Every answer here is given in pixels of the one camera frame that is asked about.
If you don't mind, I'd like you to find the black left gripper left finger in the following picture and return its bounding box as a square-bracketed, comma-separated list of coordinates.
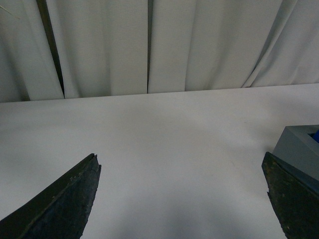
[0, 153, 101, 239]

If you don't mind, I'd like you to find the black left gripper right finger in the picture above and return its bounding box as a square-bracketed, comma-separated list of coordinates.
[262, 152, 319, 239]

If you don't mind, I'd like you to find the blue handled part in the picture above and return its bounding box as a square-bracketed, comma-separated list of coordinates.
[312, 130, 319, 143]

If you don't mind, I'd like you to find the gray cube base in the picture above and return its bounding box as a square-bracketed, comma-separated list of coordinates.
[273, 125, 319, 195]

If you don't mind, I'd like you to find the white curtain backdrop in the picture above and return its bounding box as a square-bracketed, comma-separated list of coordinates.
[0, 0, 319, 102]

